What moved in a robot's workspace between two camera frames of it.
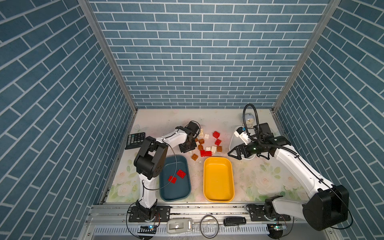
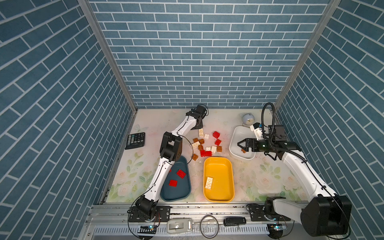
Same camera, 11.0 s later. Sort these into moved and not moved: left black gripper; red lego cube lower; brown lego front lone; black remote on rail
Moved: left black gripper
Not moved: brown lego front lone; black remote on rail; red lego cube lower
